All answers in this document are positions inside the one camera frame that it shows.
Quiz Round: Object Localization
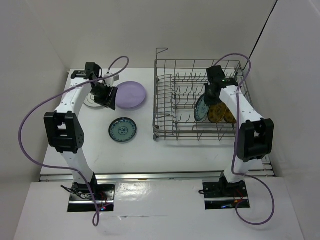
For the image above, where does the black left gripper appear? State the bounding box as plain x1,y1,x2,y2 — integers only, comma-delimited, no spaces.
89,82,118,111

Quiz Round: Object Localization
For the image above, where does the white plate dark rim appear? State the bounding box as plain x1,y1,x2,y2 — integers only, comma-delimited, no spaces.
83,93,104,110

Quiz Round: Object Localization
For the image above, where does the yellow patterned plate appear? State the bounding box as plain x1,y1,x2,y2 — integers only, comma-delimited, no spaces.
207,102,227,124
223,107,237,124

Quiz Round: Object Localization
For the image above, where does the purple plastic plate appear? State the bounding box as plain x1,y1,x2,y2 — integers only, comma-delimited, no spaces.
115,81,147,109

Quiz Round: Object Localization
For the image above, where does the teal blue floral plate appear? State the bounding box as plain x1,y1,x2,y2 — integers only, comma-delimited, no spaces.
108,117,138,143

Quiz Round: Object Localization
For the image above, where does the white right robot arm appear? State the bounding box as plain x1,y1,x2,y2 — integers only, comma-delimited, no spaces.
204,80,274,197

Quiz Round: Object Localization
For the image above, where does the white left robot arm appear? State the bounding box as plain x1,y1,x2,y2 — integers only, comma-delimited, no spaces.
44,70,120,200

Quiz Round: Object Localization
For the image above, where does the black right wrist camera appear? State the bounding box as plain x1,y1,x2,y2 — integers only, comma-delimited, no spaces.
206,65,226,84

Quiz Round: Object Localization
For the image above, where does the grey wire dish rack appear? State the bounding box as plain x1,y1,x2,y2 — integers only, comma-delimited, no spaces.
152,47,245,141

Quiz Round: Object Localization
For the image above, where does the aluminium table edge rail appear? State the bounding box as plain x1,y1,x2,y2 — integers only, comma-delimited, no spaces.
39,162,275,182

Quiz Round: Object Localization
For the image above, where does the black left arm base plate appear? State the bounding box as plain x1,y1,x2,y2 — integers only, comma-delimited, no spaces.
64,184,115,213

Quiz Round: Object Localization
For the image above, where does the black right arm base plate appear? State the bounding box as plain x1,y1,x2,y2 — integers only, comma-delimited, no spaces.
198,181,251,210

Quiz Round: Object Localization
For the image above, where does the black corner cable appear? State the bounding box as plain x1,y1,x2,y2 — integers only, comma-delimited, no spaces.
248,0,279,62

